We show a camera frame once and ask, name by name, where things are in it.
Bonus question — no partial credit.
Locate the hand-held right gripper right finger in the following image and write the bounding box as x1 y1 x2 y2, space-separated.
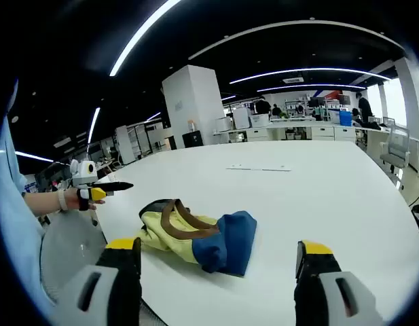
293 239 383 326

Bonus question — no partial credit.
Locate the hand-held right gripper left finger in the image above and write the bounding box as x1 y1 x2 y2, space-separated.
51 237 143 326

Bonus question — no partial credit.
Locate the yellow blue black garment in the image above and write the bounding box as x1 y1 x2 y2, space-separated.
138 198 258 276

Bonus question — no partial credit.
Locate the person's left hand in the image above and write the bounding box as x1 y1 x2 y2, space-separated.
66 188 107 212

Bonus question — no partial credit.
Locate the white wristband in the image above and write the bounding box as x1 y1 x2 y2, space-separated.
57 189 69 212

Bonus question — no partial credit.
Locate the white glass cabinet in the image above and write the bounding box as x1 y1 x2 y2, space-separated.
114 125 136 166

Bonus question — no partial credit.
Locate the short ceiling light strip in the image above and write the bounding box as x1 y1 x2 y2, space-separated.
15 151 56 163
86 107 101 144

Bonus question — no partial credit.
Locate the person in light blue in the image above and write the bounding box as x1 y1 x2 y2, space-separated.
0 115 57 316

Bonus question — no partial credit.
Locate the black cabinet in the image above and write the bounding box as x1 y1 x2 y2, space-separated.
181 130 206 149

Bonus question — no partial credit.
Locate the long curved ceiling light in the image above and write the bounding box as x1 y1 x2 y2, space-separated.
109 0 183 77

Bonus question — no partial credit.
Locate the long white workbench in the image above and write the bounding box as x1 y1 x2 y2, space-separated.
212 117 359 143

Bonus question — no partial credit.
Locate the grey mesh office chair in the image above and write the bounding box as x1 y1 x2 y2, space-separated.
378 124 411 186

